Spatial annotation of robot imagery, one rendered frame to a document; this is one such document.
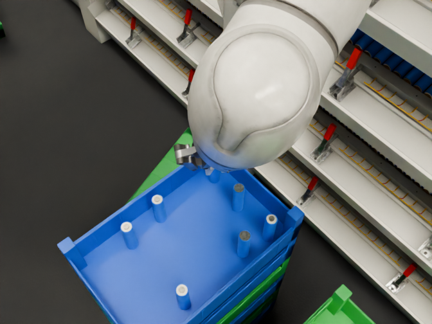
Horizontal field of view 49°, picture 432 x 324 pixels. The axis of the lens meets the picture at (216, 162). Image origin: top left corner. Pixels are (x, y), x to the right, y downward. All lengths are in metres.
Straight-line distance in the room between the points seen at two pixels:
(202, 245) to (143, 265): 0.10
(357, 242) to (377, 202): 0.19
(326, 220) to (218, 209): 0.40
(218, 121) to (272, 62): 0.06
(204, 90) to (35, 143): 1.13
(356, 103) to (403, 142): 0.10
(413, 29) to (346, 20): 0.25
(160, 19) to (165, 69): 0.19
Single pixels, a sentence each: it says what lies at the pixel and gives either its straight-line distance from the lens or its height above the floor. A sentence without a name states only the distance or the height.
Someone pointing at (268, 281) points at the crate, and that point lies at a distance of 0.87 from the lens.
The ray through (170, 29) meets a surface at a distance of 1.22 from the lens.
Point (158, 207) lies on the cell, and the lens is 0.74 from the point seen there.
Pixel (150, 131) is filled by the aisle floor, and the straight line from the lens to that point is 1.40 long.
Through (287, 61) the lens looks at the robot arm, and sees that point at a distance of 0.35.
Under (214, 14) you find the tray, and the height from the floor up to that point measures 0.48.
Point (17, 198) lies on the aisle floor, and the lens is 1.37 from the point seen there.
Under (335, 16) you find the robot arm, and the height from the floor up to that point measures 0.84.
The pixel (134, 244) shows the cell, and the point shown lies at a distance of 0.76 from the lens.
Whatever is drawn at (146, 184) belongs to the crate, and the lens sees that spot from 1.07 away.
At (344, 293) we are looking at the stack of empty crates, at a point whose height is 0.40.
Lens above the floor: 1.11
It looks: 57 degrees down
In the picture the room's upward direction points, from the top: straight up
